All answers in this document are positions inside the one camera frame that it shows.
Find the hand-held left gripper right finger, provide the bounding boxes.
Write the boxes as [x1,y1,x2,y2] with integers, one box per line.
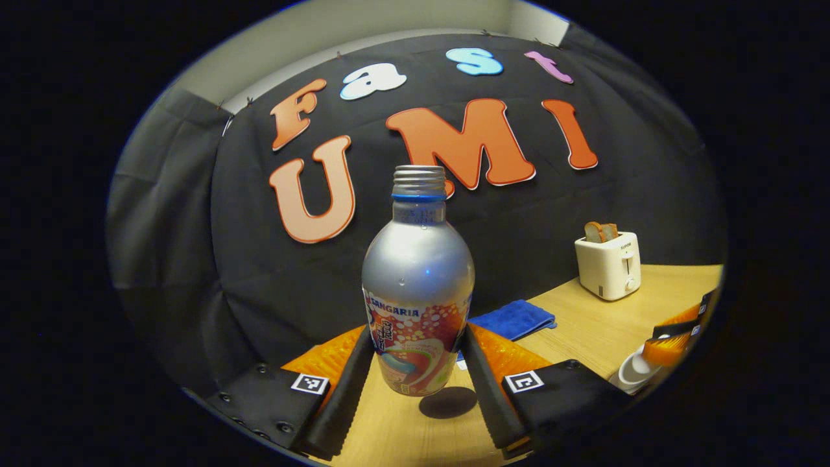
[459,323,635,460]

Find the blue folded cloth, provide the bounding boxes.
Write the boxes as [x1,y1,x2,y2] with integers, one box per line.
[457,299,557,361]

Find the silver water bottle red label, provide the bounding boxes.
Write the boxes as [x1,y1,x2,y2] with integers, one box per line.
[362,165,476,397]

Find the white saucer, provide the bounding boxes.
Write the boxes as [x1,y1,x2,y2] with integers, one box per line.
[608,375,649,395]

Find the black backdrop cloth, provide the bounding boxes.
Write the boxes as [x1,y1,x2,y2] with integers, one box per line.
[106,29,728,396]

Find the dark round coaster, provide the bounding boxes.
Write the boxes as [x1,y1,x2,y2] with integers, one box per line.
[418,387,479,420]

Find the white teacup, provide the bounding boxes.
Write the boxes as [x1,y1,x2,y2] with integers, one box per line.
[616,355,659,391]

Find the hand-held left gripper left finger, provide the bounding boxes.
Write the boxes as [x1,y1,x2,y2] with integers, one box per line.
[184,324,377,462]

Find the cream toaster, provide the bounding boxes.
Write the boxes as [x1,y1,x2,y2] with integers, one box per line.
[575,232,642,302]

